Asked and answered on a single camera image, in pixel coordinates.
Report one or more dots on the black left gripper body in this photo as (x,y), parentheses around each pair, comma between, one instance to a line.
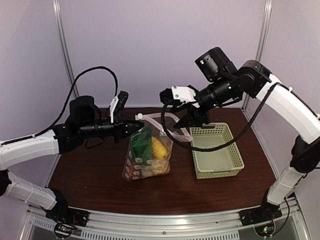
(88,129)

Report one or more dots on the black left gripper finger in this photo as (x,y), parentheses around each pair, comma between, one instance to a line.
(132,129)
(134,122)

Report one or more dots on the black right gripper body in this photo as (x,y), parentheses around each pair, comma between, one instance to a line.
(222,91)

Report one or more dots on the green bok choy toy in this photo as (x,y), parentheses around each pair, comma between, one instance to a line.
(141,144)

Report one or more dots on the clear zip top bag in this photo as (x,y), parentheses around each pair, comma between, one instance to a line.
(143,168)

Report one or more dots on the brown potato toy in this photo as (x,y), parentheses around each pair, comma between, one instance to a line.
(128,172)

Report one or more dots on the orange mango slice toy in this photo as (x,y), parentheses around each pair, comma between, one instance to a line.
(159,150)

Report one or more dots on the beige walnut toy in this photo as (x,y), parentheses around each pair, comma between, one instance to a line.
(160,167)

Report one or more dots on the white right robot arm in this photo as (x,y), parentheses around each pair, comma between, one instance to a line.
(259,83)

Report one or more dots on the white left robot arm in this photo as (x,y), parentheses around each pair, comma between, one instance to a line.
(16,151)

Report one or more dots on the pale green perforated basket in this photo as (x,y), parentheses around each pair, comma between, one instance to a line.
(225,162)

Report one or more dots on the left circuit board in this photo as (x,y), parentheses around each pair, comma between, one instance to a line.
(62,230)

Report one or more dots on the circuit board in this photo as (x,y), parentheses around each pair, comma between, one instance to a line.
(62,230)
(264,230)

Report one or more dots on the right circuit board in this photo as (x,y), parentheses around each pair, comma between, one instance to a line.
(264,230)

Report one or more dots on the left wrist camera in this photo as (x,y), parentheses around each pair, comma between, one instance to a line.
(117,104)

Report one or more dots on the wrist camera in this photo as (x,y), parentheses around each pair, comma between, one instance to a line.
(117,104)
(182,94)

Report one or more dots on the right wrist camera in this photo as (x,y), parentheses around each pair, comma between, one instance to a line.
(182,94)

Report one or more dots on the right aluminium corner post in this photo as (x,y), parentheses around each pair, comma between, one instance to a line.
(264,30)

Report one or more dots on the aluminium corner post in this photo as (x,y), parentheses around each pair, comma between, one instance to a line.
(62,41)
(264,30)

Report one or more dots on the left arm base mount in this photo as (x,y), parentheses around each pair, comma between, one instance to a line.
(67,215)

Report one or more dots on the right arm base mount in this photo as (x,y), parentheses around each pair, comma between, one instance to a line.
(264,213)

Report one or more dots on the left aluminium corner post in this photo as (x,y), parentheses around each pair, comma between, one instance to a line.
(62,41)

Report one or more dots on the aluminium front rail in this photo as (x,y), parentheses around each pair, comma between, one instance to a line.
(221,225)

